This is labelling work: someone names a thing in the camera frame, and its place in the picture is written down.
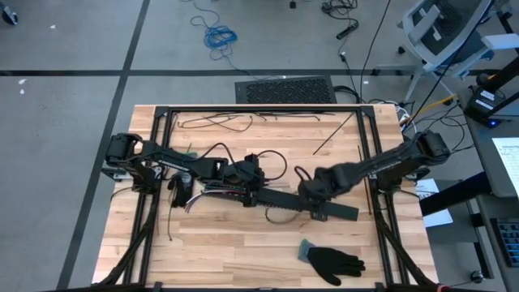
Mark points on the black power plug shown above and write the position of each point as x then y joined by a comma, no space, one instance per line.
343,57

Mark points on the black aluminium post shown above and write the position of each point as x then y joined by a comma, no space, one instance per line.
507,73

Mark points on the white sheet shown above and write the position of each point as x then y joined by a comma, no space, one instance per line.
509,162

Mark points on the black power strip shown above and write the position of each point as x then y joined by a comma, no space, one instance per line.
348,31

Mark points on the black perforated computer case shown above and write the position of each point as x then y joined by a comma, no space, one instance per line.
284,90

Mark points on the white floor paper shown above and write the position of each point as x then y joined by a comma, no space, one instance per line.
440,219

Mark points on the grey-backed work glove green cuff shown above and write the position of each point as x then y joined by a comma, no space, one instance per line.
182,190

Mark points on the black desk bar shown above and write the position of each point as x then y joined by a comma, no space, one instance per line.
454,194

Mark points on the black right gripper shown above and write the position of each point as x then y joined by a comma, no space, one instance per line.
318,192

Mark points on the black caster wheel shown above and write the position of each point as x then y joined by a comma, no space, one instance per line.
477,277
10,16

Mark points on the operator keyboard desk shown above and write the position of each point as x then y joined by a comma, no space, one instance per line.
496,280

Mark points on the black work glove green cuff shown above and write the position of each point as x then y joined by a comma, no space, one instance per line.
336,261

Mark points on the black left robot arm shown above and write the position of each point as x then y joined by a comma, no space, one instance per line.
182,162

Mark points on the black box device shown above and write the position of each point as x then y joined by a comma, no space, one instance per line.
482,107

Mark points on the black duct cover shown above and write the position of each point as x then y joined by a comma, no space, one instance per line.
284,199

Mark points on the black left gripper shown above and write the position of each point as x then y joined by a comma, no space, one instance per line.
247,174

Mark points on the black keyboard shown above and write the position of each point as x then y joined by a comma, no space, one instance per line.
509,243

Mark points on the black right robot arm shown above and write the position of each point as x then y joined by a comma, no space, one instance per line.
385,162

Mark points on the operator side desk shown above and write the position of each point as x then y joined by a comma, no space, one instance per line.
482,162

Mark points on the small black floor object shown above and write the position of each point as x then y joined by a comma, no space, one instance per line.
292,4

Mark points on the grey mesh office chair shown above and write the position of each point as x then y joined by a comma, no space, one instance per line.
446,32

